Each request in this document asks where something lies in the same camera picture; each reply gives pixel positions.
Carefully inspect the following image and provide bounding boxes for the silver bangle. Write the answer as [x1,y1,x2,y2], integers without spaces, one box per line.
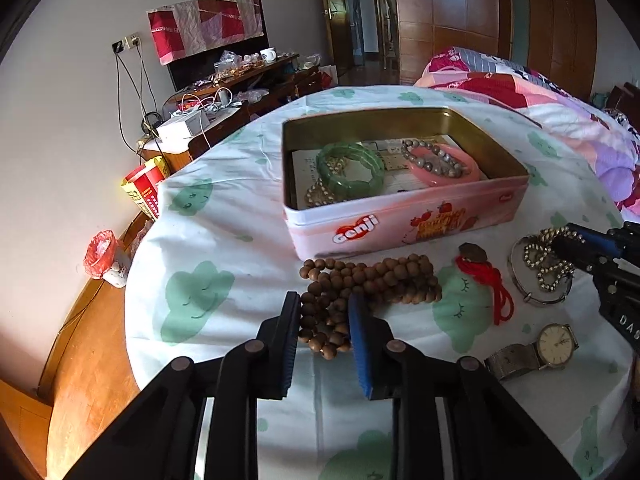
[507,237,575,307]

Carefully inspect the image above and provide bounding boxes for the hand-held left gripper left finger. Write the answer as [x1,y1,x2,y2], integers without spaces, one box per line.
[62,290,302,480]

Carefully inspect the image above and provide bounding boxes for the pink tin box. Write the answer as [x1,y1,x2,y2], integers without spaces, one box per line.
[281,106,530,261]

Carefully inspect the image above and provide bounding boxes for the black television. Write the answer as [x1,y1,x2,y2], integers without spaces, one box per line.
[167,35,271,91]

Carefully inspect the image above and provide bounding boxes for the black hanging cables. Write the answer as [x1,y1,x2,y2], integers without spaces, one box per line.
[115,50,166,153]

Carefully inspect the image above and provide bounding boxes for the grey bead bracelet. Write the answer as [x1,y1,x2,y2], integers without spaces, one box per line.
[400,139,465,178]

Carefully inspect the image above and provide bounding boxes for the pink patchwork quilt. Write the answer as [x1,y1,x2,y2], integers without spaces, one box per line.
[414,46,640,221]

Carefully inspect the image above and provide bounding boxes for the bin with red bag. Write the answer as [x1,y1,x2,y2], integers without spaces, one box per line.
[83,230,128,288]

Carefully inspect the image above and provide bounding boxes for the red patchwork cover cloth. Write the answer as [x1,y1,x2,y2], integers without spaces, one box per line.
[146,0,264,66]

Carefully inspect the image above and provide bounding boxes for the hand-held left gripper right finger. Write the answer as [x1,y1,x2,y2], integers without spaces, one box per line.
[347,292,583,480]

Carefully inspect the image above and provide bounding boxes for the brown wooden door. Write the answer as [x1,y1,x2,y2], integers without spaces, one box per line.
[316,0,353,76]

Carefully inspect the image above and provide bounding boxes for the green jade bracelet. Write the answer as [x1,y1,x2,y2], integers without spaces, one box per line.
[316,141,386,197]

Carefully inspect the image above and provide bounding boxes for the pink bangle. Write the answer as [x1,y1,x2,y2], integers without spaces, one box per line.
[402,141,483,188]

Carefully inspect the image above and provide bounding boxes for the gold bead chain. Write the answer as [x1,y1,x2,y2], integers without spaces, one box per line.
[522,226,576,293]

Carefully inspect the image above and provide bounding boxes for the small bead bracelet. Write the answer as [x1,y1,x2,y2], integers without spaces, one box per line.
[305,157,346,208]

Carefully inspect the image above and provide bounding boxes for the brown wooden wardrobe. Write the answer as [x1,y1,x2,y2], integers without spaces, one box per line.
[390,0,598,106]

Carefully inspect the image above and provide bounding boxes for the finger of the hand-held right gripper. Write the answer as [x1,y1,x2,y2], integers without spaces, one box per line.
[551,237,626,276]
[567,222,640,255]

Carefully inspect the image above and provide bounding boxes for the metal band wristwatch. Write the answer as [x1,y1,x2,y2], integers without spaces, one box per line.
[484,323,580,382]

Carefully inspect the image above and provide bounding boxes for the red cord pendant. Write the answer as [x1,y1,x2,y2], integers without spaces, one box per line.
[454,242,515,327]

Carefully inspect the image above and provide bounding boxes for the wooden television stand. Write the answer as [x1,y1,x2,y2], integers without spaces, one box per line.
[140,52,323,173]

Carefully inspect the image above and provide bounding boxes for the wooden bed headboard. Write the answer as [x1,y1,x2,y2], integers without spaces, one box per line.
[607,82,640,116]

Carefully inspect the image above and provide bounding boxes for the red yellow carton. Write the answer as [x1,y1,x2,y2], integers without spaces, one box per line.
[121,156,168,220]

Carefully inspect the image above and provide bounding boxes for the white charger cables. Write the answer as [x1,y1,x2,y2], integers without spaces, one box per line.
[180,87,233,113]

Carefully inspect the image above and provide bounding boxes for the white cardboard box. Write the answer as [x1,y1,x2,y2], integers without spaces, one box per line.
[156,111,211,143]

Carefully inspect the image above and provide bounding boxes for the brown wooden bead string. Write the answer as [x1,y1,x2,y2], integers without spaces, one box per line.
[299,253,443,360]

